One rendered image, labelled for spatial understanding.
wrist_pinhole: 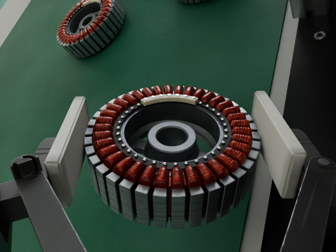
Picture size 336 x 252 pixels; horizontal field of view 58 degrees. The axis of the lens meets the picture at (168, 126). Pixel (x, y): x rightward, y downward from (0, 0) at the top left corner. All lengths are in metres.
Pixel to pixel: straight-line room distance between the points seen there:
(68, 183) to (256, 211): 0.15
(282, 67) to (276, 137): 0.15
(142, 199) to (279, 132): 0.08
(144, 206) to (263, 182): 0.12
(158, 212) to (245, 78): 0.19
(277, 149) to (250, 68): 0.16
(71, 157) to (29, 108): 0.36
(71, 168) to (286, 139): 0.11
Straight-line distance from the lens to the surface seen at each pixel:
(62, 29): 0.53
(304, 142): 0.18
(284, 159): 0.16
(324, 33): 0.30
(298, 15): 0.32
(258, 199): 0.26
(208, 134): 0.22
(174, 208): 0.16
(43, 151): 0.17
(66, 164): 0.16
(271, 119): 0.18
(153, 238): 0.28
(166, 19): 0.44
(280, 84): 0.30
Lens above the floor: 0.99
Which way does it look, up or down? 48 degrees down
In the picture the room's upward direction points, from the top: 44 degrees counter-clockwise
